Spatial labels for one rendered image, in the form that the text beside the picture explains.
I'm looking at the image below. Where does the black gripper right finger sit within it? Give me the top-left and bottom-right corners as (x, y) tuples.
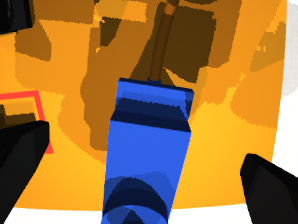
(239, 153), (298, 224)

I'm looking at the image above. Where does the blue micro servo with brown cable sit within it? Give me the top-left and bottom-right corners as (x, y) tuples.
(100, 0), (194, 224)

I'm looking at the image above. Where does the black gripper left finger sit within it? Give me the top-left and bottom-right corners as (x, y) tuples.
(0, 120), (51, 224)

